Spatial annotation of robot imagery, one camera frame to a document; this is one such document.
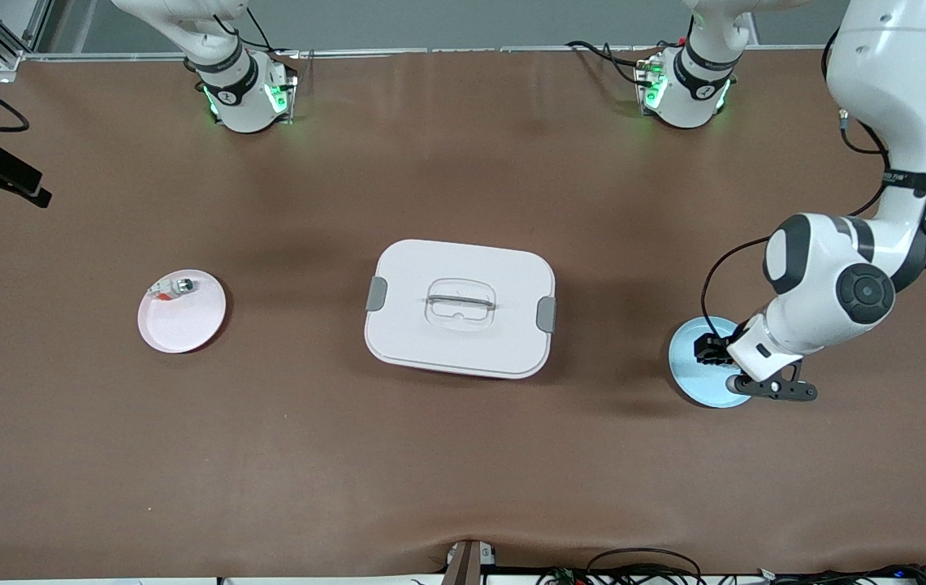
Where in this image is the light blue round plate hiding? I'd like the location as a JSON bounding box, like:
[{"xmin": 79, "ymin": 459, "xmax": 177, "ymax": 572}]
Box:
[{"xmin": 669, "ymin": 315, "xmax": 760, "ymax": 409}]

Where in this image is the white lidded storage box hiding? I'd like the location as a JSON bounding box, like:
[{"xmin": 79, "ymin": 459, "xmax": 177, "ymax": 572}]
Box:
[{"xmin": 364, "ymin": 239, "xmax": 556, "ymax": 380}]

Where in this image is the brown table cover mat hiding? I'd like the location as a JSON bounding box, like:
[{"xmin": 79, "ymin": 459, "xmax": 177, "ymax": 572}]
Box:
[{"xmin": 0, "ymin": 47, "xmax": 926, "ymax": 579}]

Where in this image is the pink round plate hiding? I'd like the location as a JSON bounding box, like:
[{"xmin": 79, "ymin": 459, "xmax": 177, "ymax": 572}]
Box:
[{"xmin": 137, "ymin": 269, "xmax": 227, "ymax": 354}]

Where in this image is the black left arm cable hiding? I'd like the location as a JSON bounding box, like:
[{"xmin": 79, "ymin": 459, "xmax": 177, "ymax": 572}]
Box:
[{"xmin": 701, "ymin": 106, "xmax": 926, "ymax": 336}]

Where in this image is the black looped cable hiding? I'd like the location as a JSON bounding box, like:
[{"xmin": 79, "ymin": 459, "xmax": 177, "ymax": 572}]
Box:
[{"xmin": 585, "ymin": 548, "xmax": 704, "ymax": 585}]

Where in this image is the black cable bundle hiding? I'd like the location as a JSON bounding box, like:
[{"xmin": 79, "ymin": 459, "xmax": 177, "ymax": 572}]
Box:
[{"xmin": 755, "ymin": 564, "xmax": 926, "ymax": 585}]

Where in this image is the black left base cable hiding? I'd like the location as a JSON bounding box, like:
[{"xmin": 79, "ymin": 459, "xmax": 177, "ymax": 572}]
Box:
[{"xmin": 565, "ymin": 39, "xmax": 660, "ymax": 86}]

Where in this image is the black base cable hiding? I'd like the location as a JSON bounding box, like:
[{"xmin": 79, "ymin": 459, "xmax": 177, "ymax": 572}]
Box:
[
  {"xmin": 223, "ymin": 6, "xmax": 275, "ymax": 54},
  {"xmin": 565, "ymin": 39, "xmax": 660, "ymax": 86}
]

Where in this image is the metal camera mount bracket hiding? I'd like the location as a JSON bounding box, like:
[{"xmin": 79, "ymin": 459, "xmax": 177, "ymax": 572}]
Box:
[{"xmin": 441, "ymin": 539, "xmax": 498, "ymax": 585}]

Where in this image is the green push-button switch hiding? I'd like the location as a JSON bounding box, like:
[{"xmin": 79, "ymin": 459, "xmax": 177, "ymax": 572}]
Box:
[{"xmin": 148, "ymin": 276, "xmax": 197, "ymax": 303}]

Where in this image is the black right base cable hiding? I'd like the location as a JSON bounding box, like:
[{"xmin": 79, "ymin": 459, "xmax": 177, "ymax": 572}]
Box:
[{"xmin": 223, "ymin": 6, "xmax": 275, "ymax": 54}]

